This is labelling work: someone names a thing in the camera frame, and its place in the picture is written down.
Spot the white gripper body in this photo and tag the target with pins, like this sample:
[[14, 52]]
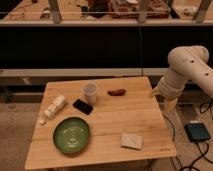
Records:
[[167, 91]]

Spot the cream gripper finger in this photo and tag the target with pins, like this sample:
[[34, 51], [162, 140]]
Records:
[[169, 105], [154, 92]]

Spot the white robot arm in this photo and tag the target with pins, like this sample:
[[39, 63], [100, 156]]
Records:
[[185, 63]]

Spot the wooden table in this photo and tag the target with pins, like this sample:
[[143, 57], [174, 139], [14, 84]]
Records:
[[133, 113]]

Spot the black smartphone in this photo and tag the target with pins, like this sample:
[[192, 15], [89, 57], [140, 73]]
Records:
[[83, 106]]

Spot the brown basket on shelf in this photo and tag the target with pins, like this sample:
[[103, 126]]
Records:
[[131, 9]]

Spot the green plate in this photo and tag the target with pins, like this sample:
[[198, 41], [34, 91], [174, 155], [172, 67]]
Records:
[[71, 135]]

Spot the white plastic bottle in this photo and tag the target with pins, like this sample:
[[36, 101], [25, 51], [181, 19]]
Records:
[[58, 103]]

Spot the small white bottle cap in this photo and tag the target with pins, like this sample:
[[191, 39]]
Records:
[[42, 122]]

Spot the long workbench shelf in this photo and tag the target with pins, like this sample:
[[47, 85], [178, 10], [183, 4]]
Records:
[[97, 13]]

